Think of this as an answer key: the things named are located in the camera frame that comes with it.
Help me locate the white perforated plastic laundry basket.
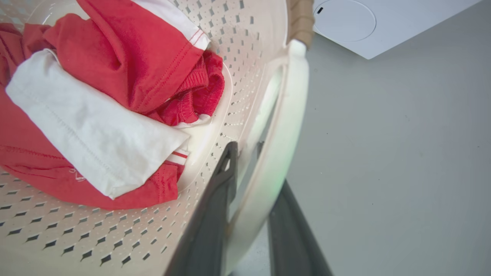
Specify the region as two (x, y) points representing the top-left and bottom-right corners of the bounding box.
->
(0, 0), (310, 276)

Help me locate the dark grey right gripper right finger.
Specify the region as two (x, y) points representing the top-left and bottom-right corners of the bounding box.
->
(267, 179), (333, 276)

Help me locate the white washing machine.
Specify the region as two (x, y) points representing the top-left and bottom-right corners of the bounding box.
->
(313, 0), (483, 60)

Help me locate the red and white garment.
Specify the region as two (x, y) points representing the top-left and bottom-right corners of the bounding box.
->
(0, 0), (225, 210)

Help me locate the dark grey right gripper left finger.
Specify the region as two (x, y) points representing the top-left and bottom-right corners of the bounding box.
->
(164, 141), (239, 276)

